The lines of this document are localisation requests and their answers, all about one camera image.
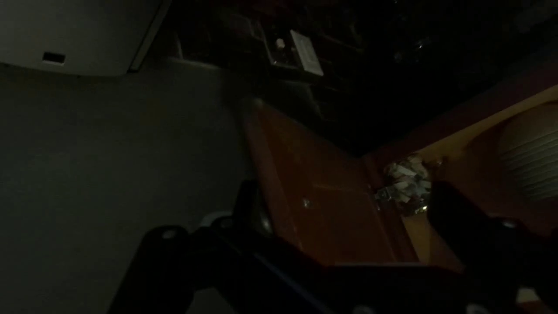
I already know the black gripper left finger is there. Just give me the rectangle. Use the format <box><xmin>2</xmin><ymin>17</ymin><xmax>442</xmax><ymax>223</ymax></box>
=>
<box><xmin>231</xmin><ymin>177</ymin><xmax>276</xmax><ymax>240</ymax></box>

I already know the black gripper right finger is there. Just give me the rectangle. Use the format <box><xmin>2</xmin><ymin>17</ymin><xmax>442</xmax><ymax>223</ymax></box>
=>
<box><xmin>428</xmin><ymin>179</ymin><xmax>496</xmax><ymax>270</ymax></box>

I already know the white ribbed bowl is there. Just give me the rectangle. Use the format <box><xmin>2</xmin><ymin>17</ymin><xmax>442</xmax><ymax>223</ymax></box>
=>
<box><xmin>499</xmin><ymin>101</ymin><xmax>558</xmax><ymax>205</ymax></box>

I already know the dark wall switch plate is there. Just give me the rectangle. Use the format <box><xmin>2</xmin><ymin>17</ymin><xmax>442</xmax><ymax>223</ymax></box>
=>
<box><xmin>265</xmin><ymin>31</ymin><xmax>295</xmax><ymax>66</ymax></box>

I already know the white wall outlet plate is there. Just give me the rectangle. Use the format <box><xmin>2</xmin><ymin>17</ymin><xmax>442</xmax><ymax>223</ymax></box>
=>
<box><xmin>288</xmin><ymin>27</ymin><xmax>327</xmax><ymax>76</ymax></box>

